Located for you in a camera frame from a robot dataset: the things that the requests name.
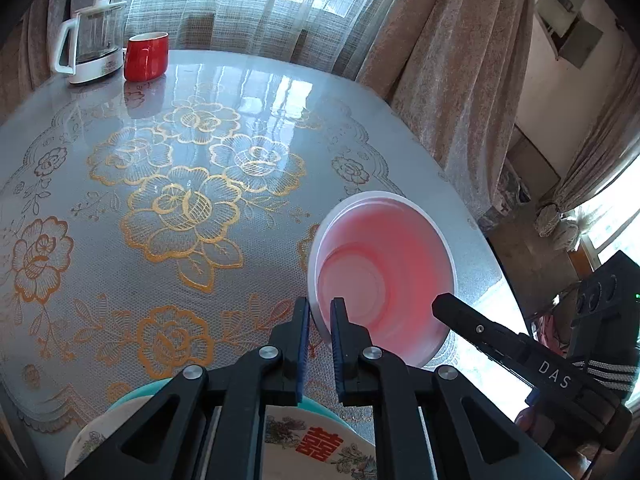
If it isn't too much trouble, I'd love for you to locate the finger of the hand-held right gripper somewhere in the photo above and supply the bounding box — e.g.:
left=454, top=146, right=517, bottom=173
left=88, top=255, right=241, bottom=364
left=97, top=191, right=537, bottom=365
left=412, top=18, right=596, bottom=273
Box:
left=431, top=293, right=587, bottom=402

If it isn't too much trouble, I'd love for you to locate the red mug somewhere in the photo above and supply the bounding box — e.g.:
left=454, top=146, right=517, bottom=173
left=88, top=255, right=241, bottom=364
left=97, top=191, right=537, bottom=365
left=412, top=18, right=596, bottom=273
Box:
left=123, top=31, right=169, bottom=82

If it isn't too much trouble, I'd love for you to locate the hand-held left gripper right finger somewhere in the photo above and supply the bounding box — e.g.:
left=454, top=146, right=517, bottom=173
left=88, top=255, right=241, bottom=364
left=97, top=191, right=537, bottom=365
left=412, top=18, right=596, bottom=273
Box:
left=330, top=297, right=573, bottom=480

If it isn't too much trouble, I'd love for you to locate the person's right hand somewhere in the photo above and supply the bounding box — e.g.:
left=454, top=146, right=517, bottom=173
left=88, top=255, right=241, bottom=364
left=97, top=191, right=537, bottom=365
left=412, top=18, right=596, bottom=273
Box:
left=514, top=404, right=546, bottom=441

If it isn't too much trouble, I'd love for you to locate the grey wall electrical box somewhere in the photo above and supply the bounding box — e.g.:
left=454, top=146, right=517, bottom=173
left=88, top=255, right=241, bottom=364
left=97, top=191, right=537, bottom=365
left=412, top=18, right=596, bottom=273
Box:
left=535, top=0, right=604, bottom=69

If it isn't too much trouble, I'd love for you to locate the beige curtain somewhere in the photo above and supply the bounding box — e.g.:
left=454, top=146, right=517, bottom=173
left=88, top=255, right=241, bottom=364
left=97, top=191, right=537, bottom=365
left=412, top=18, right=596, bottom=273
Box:
left=0, top=0, right=126, bottom=111
left=355, top=0, right=538, bottom=221
left=537, top=85, right=640, bottom=238

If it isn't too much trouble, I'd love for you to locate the floral lace tablecloth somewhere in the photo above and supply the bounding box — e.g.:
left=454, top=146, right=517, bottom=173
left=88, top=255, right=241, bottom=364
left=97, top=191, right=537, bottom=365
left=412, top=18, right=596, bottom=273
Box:
left=0, top=49, right=506, bottom=461

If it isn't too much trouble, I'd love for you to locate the teal plate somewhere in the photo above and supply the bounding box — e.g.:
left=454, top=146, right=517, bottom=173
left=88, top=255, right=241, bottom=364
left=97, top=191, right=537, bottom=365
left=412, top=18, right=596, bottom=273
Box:
left=102, top=381, right=373, bottom=448

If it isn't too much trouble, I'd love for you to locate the white dragon print plate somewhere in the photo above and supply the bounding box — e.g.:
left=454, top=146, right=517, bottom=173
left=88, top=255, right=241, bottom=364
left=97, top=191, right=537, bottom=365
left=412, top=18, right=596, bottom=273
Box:
left=65, top=402, right=379, bottom=480

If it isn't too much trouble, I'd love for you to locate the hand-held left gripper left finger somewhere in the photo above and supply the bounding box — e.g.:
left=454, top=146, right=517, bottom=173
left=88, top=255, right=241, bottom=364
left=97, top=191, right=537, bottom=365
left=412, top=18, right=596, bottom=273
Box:
left=65, top=297, right=312, bottom=480

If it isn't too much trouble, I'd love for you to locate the white glass electric kettle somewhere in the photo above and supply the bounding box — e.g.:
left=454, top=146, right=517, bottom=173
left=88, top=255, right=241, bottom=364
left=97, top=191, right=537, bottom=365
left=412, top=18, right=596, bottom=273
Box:
left=54, top=1, right=128, bottom=85

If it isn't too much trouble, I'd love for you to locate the sheer white curtain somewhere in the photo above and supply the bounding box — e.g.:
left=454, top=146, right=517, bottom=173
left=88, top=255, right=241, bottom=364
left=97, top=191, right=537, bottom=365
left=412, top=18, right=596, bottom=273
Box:
left=120, top=0, right=416, bottom=81

